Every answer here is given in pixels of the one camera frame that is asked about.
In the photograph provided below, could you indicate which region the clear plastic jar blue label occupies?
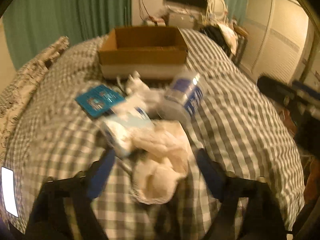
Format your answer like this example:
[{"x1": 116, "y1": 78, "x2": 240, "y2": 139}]
[{"x1": 157, "y1": 71, "x2": 207, "y2": 126}]

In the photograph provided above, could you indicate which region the chair with jackets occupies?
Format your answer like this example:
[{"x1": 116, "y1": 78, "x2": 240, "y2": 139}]
[{"x1": 200, "y1": 23, "x2": 249, "y2": 66}]

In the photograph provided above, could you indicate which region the white cream plastic bag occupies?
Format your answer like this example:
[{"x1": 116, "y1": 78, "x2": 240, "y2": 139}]
[{"x1": 131, "y1": 120, "x2": 192, "y2": 205}]

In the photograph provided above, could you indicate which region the white louvered wardrobe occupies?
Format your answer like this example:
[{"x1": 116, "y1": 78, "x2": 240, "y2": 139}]
[{"x1": 240, "y1": 0, "x2": 309, "y2": 83}]

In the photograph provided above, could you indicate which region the blue tissue pack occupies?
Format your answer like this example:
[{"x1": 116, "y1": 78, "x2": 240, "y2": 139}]
[{"x1": 100, "y1": 108, "x2": 154, "y2": 159}]

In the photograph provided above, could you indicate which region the green curtain left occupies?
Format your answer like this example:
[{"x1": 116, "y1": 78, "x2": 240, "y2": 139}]
[{"x1": 3, "y1": 0, "x2": 131, "y2": 70}]

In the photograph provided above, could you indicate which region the grey checkered duvet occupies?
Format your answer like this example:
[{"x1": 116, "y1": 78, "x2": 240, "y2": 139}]
[{"x1": 1, "y1": 29, "x2": 304, "y2": 239}]

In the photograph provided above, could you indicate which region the teal blister card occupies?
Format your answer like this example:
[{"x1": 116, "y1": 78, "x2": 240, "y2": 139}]
[{"x1": 75, "y1": 85, "x2": 125, "y2": 119}]

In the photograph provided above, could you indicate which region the lit smartphone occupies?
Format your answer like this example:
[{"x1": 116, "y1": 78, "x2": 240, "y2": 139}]
[{"x1": 1, "y1": 167, "x2": 18, "y2": 217}]

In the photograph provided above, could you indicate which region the floral patterned pillow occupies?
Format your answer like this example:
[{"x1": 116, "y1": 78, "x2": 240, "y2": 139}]
[{"x1": 1, "y1": 36, "x2": 69, "y2": 161}]

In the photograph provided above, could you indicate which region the brown cardboard box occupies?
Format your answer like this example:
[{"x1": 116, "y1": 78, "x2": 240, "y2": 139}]
[{"x1": 98, "y1": 26, "x2": 188, "y2": 80}]

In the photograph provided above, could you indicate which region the white rabbit figurine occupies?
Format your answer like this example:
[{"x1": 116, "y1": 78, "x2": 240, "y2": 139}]
[{"x1": 125, "y1": 71, "x2": 150, "y2": 95}]

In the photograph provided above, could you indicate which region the white oval vanity mirror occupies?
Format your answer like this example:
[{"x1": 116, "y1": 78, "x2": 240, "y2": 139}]
[{"x1": 206, "y1": 0, "x2": 227, "y2": 21}]

